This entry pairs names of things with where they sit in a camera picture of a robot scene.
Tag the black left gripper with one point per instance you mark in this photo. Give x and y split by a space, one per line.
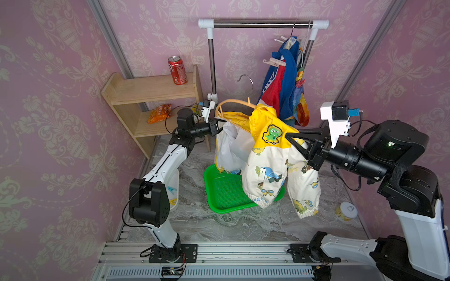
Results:
213 130

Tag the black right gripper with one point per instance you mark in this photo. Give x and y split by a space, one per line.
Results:
320 156

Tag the wooden clothes hanger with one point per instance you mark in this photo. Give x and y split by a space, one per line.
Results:
235 103

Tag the yellow white dinosaur jacket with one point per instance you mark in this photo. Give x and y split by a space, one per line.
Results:
255 147

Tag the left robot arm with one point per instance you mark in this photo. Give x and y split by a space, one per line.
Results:
150 197

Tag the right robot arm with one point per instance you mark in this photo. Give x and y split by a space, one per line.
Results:
387 158

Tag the rainbow striped jacket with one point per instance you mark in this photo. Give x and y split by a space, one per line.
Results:
301 110

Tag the orange snack bag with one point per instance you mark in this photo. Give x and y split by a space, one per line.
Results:
160 113

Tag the red soda can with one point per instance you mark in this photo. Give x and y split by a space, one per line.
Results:
177 69

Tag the blue red white jacket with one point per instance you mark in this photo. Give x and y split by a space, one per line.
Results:
278 86

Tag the wooden two-tier shelf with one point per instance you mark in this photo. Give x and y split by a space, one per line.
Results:
126 98

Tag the green plastic basket tray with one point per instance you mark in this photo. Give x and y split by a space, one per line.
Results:
225 193

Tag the white plastic bin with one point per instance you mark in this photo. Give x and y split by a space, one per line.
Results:
173 190

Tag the yellow white round container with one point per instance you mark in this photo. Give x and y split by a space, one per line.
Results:
346 211

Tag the pink clothespin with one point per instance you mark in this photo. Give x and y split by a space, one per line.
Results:
274 62

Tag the steel clothes rack white joints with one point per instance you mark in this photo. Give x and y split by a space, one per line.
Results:
314 26

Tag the white clothespin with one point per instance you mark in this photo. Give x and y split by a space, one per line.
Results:
281 40

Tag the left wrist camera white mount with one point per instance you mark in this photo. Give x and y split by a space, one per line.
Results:
205 109

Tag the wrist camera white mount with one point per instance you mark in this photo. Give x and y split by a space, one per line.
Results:
337 115
205 109

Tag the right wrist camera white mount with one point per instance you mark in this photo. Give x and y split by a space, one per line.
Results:
337 115

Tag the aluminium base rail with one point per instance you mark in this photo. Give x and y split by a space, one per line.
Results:
227 261

